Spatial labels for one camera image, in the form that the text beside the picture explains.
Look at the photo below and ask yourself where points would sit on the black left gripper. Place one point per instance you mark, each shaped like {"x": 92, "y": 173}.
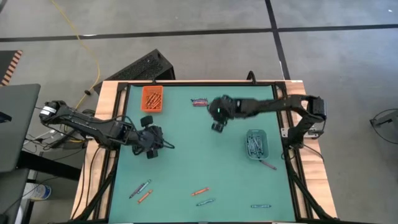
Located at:
{"x": 149, "y": 138}

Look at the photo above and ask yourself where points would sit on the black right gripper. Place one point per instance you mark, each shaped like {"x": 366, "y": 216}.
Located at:
{"x": 222, "y": 110}

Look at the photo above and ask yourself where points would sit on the purple crayon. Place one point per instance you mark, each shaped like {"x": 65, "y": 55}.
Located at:
{"x": 136, "y": 191}
{"x": 268, "y": 165}
{"x": 199, "y": 99}
{"x": 200, "y": 105}

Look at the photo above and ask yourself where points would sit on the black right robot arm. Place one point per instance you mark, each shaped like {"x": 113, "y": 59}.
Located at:
{"x": 280, "y": 105}

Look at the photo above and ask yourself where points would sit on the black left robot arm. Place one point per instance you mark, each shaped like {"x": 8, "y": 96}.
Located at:
{"x": 87, "y": 124}

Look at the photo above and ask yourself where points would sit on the black plastic basket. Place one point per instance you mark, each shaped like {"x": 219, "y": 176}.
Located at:
{"x": 162, "y": 133}

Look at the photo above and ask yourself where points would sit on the pale green plastic bin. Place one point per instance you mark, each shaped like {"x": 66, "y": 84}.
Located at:
{"x": 247, "y": 146}

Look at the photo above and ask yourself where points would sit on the green table mat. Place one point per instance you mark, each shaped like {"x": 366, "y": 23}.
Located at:
{"x": 186, "y": 161}

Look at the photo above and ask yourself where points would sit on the orange plastic basket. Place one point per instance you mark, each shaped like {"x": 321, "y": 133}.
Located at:
{"x": 143, "y": 93}

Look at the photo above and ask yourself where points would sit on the black perforated box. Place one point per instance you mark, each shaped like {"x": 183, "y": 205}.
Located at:
{"x": 146, "y": 67}

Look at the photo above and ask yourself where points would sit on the black desk beam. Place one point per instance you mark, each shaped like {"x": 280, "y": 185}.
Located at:
{"x": 46, "y": 165}

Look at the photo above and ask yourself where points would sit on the white bottle with blue label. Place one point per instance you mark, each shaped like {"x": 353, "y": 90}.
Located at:
{"x": 38, "y": 191}

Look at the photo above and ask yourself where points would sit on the grey desk top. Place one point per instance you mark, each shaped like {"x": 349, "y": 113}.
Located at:
{"x": 15, "y": 124}

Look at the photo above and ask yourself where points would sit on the black desk clamp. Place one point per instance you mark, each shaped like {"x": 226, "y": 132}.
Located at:
{"x": 4, "y": 117}

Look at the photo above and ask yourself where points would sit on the grey cabinet panel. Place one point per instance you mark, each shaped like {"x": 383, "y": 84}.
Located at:
{"x": 12, "y": 196}

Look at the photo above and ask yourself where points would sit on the black orange-striped floor mat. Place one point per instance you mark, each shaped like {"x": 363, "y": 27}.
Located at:
{"x": 7, "y": 62}

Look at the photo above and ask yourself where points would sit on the grey chair base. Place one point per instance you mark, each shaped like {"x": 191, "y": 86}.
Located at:
{"x": 385, "y": 117}

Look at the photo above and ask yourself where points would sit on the black metal table frame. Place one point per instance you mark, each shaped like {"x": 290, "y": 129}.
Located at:
{"x": 122, "y": 86}

